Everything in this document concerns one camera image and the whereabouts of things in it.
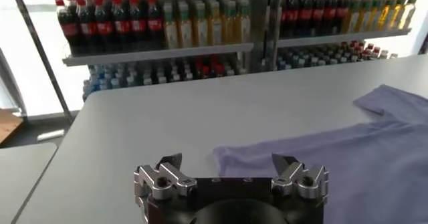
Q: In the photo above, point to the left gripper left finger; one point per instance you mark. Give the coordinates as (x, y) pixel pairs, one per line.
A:
(167, 175)

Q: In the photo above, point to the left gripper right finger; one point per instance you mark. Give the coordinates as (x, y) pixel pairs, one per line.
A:
(291, 175)

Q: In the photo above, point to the purple t-shirt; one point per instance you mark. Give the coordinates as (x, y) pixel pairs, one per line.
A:
(368, 165)

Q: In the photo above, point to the grey metal shelf unit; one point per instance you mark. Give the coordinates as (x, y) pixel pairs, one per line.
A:
(334, 38)
(150, 53)

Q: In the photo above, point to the white small floor object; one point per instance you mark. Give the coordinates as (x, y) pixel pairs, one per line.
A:
(50, 135)

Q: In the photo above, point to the yellow juice bottle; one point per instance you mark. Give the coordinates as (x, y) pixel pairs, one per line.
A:
(354, 18)
(170, 29)
(386, 14)
(365, 17)
(408, 11)
(243, 24)
(376, 16)
(200, 28)
(185, 28)
(214, 27)
(397, 13)
(229, 25)

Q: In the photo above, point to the dark metal frame bar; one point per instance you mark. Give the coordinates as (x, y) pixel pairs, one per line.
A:
(38, 46)

